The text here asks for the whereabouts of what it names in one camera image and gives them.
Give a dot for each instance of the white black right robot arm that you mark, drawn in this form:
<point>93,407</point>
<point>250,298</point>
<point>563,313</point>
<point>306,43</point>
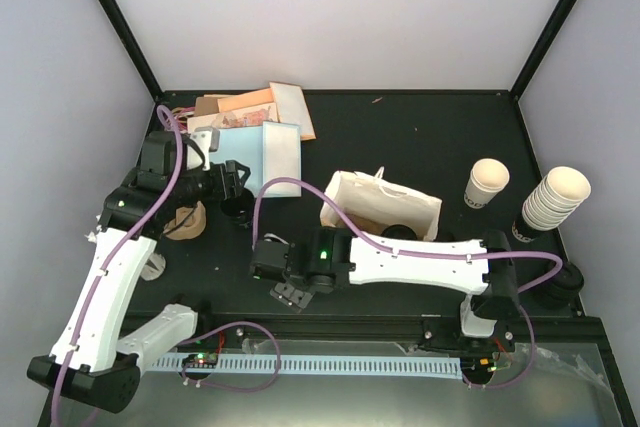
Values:
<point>336,258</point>

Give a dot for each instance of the remaining black paper cup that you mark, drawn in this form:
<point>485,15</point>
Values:
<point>239,209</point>

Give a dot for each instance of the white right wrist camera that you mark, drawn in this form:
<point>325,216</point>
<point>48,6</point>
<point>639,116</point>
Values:
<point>271,237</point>

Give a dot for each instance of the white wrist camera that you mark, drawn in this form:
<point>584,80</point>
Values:
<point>202,142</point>
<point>271,237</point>

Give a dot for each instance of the tall white cup stack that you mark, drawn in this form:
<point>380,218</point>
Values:
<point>553,200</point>

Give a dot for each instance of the light blue cable duct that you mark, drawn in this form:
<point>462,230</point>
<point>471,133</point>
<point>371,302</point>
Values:
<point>316,365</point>

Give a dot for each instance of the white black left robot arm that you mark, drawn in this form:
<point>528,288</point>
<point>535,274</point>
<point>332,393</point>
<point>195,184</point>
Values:
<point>91,362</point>

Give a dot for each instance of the short white cup stack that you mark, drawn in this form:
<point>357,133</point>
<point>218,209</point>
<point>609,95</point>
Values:
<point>488,177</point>

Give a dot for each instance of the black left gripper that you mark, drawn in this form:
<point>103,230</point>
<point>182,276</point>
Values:
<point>226,178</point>

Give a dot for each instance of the brown paper takeout bag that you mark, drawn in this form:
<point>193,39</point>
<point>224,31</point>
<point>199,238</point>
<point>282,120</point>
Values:
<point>371,197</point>

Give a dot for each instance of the black enclosure frame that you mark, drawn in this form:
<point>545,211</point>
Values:
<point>498,104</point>

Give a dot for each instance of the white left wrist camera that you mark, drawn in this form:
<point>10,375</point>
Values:
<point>202,142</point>

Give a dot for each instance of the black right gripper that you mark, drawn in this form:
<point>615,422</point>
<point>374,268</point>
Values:
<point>296,298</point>

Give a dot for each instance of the black plastic cup lid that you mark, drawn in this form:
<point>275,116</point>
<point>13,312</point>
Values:
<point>399,231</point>

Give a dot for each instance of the brown white flat paper bag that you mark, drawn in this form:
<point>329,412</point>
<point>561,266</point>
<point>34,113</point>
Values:
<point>292,108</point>

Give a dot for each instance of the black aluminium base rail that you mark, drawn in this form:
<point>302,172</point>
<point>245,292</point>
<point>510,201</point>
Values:
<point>411,328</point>

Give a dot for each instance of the bundle of bag handles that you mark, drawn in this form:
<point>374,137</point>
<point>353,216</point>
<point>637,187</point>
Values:
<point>182,115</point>

